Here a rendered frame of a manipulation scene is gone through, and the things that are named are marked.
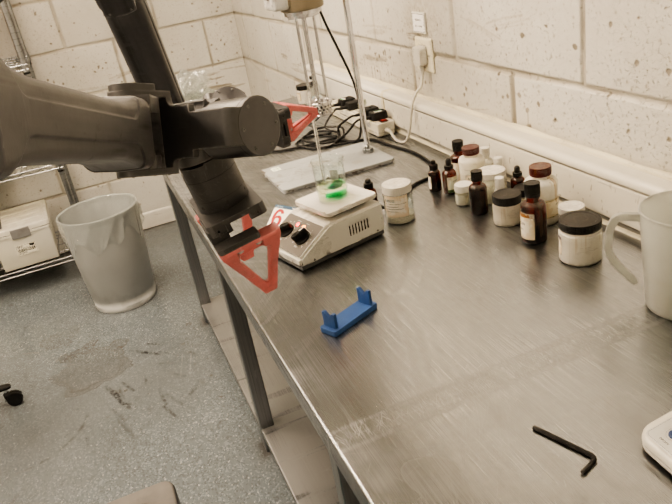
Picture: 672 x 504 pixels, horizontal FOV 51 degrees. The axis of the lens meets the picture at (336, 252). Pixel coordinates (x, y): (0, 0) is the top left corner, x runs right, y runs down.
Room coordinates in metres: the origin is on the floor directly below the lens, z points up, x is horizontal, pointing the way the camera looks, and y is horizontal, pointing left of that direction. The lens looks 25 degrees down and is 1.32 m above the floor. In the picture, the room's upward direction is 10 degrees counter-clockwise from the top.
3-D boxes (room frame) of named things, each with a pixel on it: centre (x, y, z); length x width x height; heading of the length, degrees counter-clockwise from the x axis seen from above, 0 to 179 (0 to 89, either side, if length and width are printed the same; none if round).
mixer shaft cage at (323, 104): (1.72, -0.02, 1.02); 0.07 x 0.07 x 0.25
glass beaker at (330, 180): (1.25, -0.02, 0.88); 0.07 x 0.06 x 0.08; 24
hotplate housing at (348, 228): (1.25, 0.01, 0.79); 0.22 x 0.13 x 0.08; 121
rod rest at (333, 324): (0.95, 0.00, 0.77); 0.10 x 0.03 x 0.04; 132
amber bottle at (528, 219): (1.11, -0.35, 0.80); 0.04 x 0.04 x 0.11
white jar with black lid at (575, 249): (1.01, -0.40, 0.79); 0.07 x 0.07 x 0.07
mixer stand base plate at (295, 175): (1.71, -0.02, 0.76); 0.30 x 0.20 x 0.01; 107
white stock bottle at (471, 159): (1.38, -0.31, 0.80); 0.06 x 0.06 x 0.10
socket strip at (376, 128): (2.09, -0.14, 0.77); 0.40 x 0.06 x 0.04; 17
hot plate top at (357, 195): (1.27, -0.02, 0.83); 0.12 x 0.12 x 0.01; 31
